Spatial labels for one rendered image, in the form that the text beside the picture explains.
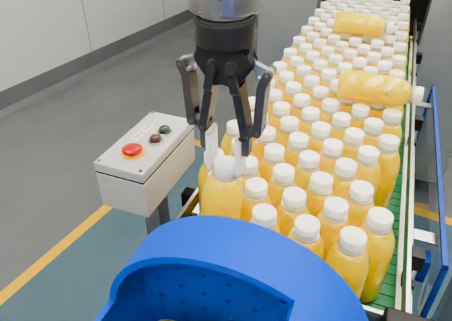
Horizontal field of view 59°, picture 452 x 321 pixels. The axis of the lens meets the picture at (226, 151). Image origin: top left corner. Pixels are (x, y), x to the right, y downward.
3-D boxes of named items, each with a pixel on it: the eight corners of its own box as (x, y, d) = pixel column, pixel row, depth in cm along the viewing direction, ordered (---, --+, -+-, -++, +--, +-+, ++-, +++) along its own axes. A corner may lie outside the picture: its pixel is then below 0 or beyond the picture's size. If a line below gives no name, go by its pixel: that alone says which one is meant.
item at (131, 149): (118, 155, 72) (117, 150, 71) (129, 145, 74) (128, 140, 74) (136, 160, 71) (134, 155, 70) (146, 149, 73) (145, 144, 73)
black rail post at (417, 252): (400, 287, 73) (411, 256, 68) (401, 274, 75) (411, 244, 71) (413, 290, 72) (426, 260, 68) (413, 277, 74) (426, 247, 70)
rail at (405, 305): (399, 329, 61) (404, 317, 59) (413, 25, 183) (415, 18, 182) (405, 330, 60) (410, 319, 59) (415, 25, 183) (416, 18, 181)
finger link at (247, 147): (244, 120, 57) (265, 124, 56) (244, 150, 60) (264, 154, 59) (241, 126, 56) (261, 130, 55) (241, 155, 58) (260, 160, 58)
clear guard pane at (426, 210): (382, 399, 98) (442, 267, 71) (396, 200, 159) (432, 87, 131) (385, 400, 98) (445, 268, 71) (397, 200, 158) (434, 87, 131)
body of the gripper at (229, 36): (178, 17, 47) (183, 89, 52) (247, 24, 44) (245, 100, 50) (204, 1, 53) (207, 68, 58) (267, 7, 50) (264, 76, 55)
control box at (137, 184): (102, 204, 76) (91, 160, 70) (155, 149, 91) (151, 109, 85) (148, 219, 73) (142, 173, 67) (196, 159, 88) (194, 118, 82)
